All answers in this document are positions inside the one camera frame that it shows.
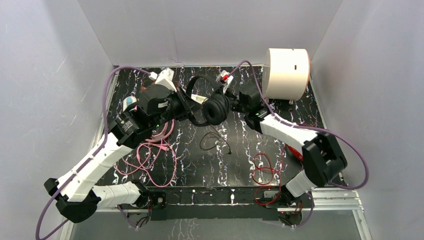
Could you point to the white and blue small device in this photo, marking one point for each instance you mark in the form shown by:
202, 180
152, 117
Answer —
129, 104

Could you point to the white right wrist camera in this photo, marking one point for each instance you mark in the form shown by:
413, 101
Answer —
225, 79

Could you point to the white cylindrical container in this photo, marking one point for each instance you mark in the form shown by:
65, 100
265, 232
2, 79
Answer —
286, 73

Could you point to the red and black headphones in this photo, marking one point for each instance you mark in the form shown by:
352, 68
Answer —
293, 151

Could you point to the pink over-ear headphones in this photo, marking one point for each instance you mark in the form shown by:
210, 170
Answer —
162, 133

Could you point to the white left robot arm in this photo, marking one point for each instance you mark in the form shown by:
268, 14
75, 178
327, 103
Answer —
77, 194

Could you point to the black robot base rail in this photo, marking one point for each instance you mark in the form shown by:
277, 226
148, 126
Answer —
244, 202

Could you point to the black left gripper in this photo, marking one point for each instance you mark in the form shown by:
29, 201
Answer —
182, 105

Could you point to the dark paperback book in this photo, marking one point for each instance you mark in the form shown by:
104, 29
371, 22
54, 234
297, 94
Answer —
142, 88

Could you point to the small white cardboard box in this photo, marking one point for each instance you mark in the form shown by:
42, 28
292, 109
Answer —
199, 99

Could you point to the black on-ear headphones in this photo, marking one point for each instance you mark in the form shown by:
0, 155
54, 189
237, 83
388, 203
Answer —
216, 109

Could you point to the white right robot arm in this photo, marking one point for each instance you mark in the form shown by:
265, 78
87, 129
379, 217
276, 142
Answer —
322, 156

